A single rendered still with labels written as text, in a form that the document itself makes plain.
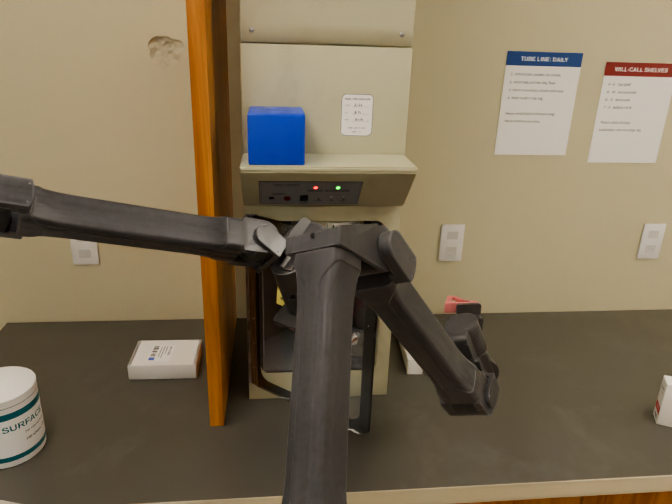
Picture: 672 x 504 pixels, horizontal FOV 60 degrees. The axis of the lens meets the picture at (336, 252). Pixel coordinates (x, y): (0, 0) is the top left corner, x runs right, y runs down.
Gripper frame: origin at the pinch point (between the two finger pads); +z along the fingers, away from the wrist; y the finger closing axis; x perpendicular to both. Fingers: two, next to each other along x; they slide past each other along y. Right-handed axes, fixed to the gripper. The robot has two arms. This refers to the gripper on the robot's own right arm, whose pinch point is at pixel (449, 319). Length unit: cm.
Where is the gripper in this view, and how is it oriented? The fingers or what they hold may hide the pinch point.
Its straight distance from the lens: 119.4
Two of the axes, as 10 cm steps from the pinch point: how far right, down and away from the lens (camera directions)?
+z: -1.1, -3.7, 9.2
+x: -9.9, 0.2, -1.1
